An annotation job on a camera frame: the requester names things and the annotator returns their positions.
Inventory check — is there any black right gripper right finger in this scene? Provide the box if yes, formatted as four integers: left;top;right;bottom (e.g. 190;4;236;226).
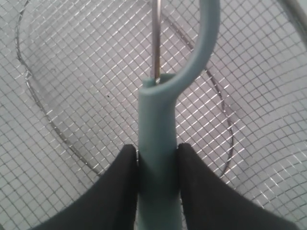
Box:
177;143;297;230

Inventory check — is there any teal handled peeler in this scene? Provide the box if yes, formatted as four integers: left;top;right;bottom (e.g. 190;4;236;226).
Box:
138;0;220;230

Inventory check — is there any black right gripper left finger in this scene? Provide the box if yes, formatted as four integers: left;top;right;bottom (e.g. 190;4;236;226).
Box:
34;144;139;230

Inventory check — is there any steel wire mesh basket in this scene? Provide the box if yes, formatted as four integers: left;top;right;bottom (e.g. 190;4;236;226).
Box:
0;0;307;225

